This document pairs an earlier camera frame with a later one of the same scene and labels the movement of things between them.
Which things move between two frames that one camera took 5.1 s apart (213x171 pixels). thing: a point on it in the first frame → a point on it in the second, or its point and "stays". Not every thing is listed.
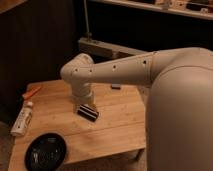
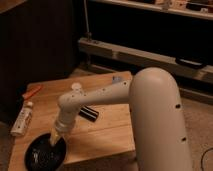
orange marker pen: [25, 95] stays
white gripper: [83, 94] → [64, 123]
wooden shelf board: [154, 6] stays
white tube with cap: [22, 120] stays
